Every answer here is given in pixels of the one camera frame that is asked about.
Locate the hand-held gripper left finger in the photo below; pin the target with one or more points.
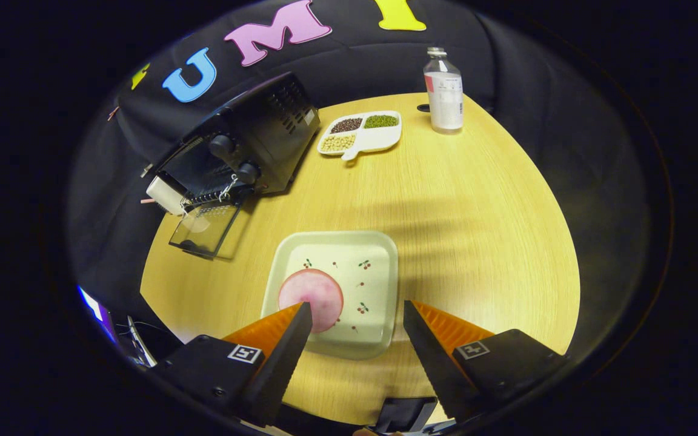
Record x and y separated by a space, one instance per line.
282 363

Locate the clear plastic bottle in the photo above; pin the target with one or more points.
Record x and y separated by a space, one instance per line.
446 103

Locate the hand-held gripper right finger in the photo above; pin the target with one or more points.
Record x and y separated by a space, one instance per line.
434 363

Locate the silver cloth clip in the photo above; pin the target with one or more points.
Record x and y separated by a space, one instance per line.
146 171

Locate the black toaster oven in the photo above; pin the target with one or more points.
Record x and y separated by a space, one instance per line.
264 127

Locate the pink cloth clip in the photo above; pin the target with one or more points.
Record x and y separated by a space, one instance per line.
113 113

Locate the square white plate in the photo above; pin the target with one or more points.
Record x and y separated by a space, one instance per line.
355 254

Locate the white divided bean dish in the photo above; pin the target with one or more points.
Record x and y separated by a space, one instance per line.
379 139

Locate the pink ham slice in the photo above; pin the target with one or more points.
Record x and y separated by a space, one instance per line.
319 293

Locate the glowing monitor screen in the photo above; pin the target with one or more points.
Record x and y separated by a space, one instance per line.
97 312

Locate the black boxy object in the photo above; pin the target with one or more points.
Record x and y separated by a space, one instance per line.
406 415

